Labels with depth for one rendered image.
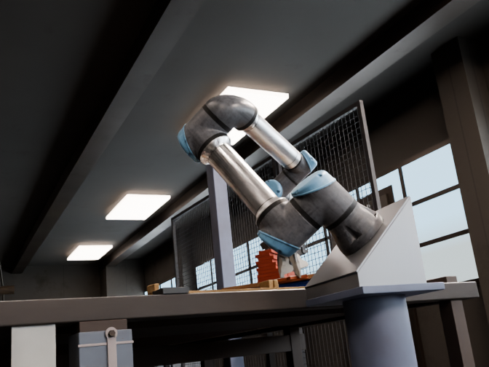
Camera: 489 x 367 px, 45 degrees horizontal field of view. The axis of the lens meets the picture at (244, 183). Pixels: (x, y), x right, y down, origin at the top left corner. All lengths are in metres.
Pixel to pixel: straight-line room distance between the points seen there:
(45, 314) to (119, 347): 0.20
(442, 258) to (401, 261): 3.75
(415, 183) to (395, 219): 3.96
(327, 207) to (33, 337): 0.81
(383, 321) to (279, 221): 0.38
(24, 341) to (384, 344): 0.88
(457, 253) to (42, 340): 4.17
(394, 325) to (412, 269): 0.16
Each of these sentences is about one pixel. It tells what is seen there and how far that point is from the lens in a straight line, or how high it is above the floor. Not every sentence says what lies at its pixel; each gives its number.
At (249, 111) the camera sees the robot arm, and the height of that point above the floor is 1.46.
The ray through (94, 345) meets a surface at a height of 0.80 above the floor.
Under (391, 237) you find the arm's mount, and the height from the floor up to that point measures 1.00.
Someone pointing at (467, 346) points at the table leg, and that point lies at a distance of 2.31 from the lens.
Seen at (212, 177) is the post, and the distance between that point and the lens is 4.11.
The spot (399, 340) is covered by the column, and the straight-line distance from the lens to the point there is 1.62.
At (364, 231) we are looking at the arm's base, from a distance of 1.64.
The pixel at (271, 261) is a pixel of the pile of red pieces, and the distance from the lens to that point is 2.84.
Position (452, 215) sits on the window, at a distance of 5.27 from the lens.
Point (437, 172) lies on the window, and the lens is 5.40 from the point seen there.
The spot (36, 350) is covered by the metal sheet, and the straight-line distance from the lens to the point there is 1.52.
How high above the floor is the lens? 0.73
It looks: 16 degrees up
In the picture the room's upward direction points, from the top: 6 degrees counter-clockwise
